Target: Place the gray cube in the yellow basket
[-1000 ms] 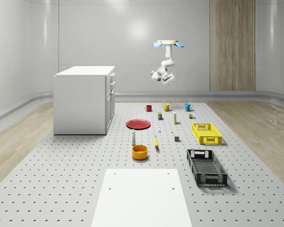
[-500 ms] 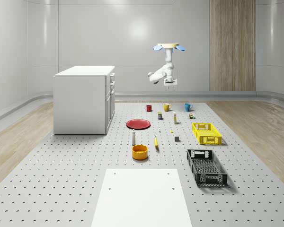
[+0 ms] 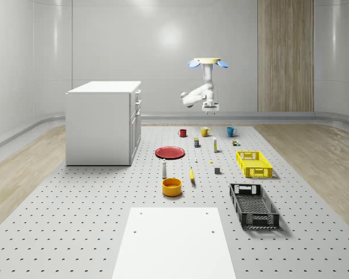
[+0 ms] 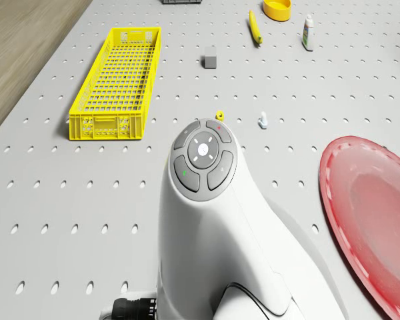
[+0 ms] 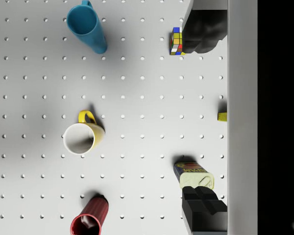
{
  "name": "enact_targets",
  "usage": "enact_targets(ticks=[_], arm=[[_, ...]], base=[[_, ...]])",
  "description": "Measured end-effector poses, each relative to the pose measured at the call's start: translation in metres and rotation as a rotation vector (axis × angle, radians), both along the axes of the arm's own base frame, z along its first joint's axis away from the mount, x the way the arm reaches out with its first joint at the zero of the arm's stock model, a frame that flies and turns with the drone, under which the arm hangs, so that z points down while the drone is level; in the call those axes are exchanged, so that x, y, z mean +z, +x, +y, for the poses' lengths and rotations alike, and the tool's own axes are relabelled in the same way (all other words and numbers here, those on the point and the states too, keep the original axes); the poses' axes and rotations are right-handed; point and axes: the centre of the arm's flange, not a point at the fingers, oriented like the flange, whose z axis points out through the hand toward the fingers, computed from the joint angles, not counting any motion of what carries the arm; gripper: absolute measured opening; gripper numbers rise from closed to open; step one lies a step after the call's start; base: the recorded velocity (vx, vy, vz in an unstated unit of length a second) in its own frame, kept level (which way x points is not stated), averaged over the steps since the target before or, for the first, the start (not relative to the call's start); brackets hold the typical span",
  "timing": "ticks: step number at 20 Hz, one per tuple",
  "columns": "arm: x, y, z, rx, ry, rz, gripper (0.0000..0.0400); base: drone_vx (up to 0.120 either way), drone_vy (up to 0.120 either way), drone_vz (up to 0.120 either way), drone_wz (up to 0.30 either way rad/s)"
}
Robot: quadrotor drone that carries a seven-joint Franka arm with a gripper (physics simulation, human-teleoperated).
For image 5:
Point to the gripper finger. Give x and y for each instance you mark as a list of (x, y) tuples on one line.
[(203, 29), (201, 205)]

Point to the puzzle cube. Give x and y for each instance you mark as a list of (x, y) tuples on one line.
[(176, 41)]

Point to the blue flat-sided can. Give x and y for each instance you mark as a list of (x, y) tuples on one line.
[(193, 175)]

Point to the yellow and white box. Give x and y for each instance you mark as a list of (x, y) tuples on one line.
[(222, 117)]

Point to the red mug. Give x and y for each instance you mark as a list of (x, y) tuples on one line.
[(95, 208)]

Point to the blue mug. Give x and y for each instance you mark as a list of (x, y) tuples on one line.
[(88, 27)]

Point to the yellow mug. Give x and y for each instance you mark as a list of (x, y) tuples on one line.
[(98, 133)]

